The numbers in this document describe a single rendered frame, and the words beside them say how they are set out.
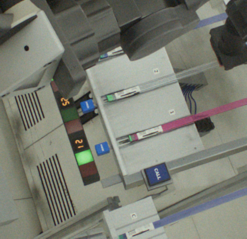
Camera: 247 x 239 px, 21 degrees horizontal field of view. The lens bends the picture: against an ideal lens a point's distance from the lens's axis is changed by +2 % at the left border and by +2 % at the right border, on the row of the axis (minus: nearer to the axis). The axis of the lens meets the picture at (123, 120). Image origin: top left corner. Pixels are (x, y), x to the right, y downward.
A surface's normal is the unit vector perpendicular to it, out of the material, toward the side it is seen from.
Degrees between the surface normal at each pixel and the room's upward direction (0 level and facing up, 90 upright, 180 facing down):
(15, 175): 0
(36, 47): 82
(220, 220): 0
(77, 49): 52
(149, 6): 40
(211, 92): 0
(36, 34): 82
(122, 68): 45
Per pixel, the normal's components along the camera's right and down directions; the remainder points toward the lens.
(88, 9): 0.10, -0.41
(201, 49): 0.68, -0.43
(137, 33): -0.40, 0.12
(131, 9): 0.21, -0.22
